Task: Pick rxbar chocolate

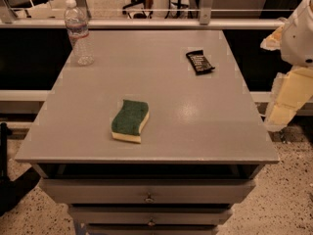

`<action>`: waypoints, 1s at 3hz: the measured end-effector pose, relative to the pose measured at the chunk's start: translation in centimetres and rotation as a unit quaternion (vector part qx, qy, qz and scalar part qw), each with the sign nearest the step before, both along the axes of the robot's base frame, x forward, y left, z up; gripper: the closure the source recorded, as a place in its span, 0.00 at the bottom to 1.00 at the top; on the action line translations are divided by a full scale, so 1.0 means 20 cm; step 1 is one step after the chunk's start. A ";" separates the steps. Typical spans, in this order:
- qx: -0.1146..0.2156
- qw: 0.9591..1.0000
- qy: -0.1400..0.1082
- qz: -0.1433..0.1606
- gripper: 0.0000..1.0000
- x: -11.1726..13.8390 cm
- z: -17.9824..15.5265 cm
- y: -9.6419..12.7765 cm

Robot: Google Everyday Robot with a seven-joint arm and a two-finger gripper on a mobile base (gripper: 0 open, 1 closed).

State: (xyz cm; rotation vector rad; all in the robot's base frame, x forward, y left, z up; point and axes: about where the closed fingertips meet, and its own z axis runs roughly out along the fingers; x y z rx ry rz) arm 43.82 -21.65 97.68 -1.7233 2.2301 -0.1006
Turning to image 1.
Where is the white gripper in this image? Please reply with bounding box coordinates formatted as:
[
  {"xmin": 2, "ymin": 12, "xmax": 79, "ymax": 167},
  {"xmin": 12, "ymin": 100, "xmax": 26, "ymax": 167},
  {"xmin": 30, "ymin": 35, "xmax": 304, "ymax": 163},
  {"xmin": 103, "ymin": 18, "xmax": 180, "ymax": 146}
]
[{"xmin": 260, "ymin": 0, "xmax": 313, "ymax": 132}]

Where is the grey drawer cabinet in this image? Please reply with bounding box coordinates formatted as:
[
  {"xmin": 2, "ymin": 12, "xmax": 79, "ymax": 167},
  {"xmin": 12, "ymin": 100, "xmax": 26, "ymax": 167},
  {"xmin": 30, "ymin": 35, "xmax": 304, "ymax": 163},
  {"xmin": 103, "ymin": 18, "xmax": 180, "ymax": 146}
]
[{"xmin": 17, "ymin": 30, "xmax": 278, "ymax": 235}]

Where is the black office chair base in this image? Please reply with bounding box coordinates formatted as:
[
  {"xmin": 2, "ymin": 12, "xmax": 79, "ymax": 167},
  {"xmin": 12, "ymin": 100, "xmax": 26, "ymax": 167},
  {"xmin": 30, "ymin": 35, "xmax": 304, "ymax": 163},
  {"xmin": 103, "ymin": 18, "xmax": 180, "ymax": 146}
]
[{"xmin": 122, "ymin": 0, "xmax": 154, "ymax": 19}]

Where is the green and yellow sponge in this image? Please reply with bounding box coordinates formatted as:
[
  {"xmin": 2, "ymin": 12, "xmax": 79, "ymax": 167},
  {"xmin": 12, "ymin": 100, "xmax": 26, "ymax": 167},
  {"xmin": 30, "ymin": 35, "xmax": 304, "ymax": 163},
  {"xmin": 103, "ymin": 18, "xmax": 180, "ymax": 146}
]
[{"xmin": 112, "ymin": 100, "xmax": 150, "ymax": 143}]

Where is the top drawer knob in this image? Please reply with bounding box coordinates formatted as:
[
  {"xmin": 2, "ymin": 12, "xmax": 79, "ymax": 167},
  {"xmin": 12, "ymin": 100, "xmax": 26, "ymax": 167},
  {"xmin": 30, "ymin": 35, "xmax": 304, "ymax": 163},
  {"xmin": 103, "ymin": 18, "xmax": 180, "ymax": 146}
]
[{"xmin": 145, "ymin": 194, "xmax": 155, "ymax": 204}]

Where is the drawer knob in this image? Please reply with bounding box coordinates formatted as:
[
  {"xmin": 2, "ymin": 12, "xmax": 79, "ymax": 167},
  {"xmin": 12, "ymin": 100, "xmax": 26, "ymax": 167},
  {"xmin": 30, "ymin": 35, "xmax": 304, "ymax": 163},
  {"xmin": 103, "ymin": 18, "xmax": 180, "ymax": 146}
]
[
  {"xmin": 145, "ymin": 194, "xmax": 155, "ymax": 204},
  {"xmin": 147, "ymin": 218, "xmax": 156, "ymax": 227}
]

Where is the clear plastic water bottle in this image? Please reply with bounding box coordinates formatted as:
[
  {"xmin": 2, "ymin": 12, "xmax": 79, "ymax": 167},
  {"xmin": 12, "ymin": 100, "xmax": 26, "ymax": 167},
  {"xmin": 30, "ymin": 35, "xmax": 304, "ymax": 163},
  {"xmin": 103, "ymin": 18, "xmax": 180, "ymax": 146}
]
[{"xmin": 64, "ymin": 0, "xmax": 94, "ymax": 66}]

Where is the black stand on floor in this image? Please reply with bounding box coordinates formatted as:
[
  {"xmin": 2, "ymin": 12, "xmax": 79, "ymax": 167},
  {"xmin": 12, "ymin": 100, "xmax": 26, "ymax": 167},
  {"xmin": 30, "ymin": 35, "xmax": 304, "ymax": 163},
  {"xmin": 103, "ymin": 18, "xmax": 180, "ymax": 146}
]
[{"xmin": 0, "ymin": 122, "xmax": 42, "ymax": 217}]

